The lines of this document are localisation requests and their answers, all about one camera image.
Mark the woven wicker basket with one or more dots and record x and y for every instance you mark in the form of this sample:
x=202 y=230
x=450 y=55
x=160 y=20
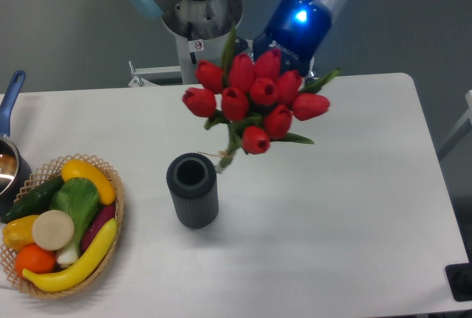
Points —
x=42 y=174

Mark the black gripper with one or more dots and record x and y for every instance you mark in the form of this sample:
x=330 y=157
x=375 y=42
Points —
x=296 y=28

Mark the yellow squash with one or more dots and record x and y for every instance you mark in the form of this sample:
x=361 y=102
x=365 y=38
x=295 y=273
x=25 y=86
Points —
x=77 y=168

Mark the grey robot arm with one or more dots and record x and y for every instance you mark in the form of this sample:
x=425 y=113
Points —
x=202 y=27

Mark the red tulip bouquet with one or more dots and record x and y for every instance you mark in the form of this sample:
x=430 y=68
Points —
x=255 y=99

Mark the yellow banana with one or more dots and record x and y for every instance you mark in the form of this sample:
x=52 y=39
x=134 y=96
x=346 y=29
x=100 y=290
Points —
x=82 y=268

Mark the green cucumber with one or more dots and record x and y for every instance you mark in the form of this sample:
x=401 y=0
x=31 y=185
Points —
x=35 y=201

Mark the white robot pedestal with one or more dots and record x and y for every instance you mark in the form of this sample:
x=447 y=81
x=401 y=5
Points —
x=201 y=29

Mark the white round radish slice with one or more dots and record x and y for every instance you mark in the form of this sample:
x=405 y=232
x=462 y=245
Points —
x=52 y=230

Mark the white frame at right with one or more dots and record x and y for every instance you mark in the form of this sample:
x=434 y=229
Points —
x=458 y=131

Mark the orange fruit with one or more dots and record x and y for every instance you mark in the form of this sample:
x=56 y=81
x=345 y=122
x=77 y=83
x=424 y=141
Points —
x=35 y=259

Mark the green bok choy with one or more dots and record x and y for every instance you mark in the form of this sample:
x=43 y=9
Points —
x=79 y=199

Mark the purple sweet potato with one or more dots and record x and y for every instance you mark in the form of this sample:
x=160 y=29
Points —
x=104 y=215

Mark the black device at table edge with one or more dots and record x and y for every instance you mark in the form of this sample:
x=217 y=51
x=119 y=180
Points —
x=459 y=280

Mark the blue handled saucepan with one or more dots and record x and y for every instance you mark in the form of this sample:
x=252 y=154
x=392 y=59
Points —
x=14 y=168

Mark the yellow bell pepper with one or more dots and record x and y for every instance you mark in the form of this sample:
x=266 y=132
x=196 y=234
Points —
x=18 y=233

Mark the dark grey ribbed vase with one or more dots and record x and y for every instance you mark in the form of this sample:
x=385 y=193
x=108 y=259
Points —
x=192 y=182

